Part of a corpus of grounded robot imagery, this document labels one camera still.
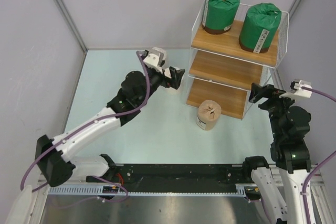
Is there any white slotted cable duct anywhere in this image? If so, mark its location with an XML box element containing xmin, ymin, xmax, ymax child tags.
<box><xmin>49</xmin><ymin>184</ymin><xmax>260</xmax><ymax>197</ymax></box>

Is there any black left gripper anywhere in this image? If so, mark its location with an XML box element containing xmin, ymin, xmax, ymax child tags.
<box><xmin>137</xmin><ymin>60</ymin><xmax>184</xmax><ymax>106</ymax></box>

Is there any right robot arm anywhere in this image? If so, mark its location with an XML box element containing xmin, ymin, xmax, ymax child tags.
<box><xmin>242</xmin><ymin>80</ymin><xmax>316</xmax><ymax>223</ymax></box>

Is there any white wrapped paper roll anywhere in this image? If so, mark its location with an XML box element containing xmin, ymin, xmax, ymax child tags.
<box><xmin>152</xmin><ymin>47</ymin><xmax>168</xmax><ymax>68</ymax></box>

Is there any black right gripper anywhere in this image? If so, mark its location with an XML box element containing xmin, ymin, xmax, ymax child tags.
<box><xmin>248</xmin><ymin>82</ymin><xmax>299</xmax><ymax>138</ymax></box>

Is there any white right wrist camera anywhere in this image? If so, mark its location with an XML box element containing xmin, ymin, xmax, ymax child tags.
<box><xmin>279</xmin><ymin>79</ymin><xmax>312</xmax><ymax>101</ymax></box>

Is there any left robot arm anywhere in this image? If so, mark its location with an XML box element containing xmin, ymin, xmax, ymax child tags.
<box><xmin>35</xmin><ymin>67</ymin><xmax>185</xmax><ymax>187</ymax></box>

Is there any green paper roll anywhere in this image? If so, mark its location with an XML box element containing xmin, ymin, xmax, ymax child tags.
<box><xmin>201</xmin><ymin>0</ymin><xmax>240</xmax><ymax>35</ymax></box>

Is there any brown wrapped paper roll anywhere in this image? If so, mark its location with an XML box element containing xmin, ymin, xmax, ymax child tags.
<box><xmin>196</xmin><ymin>100</ymin><xmax>222</xmax><ymax>131</ymax></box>

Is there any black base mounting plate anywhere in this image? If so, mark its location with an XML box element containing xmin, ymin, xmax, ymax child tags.
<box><xmin>102</xmin><ymin>162</ymin><xmax>261</xmax><ymax>189</ymax></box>

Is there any white wire wooden shelf rack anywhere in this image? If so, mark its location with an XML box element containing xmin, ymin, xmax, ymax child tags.
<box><xmin>186</xmin><ymin>4</ymin><xmax>289</xmax><ymax>119</ymax></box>

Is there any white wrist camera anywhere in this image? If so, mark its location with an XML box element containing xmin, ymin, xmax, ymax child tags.
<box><xmin>136</xmin><ymin>48</ymin><xmax>164</xmax><ymax>73</ymax></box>
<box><xmin>279</xmin><ymin>79</ymin><xmax>312</xmax><ymax>101</ymax></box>

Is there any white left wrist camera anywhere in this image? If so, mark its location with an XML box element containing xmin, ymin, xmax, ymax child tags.
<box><xmin>136</xmin><ymin>48</ymin><xmax>164</xmax><ymax>73</ymax></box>

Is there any unwrapped white paper roll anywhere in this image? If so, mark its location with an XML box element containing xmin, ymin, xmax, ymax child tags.
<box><xmin>163</xmin><ymin>67</ymin><xmax>185</xmax><ymax>95</ymax></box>

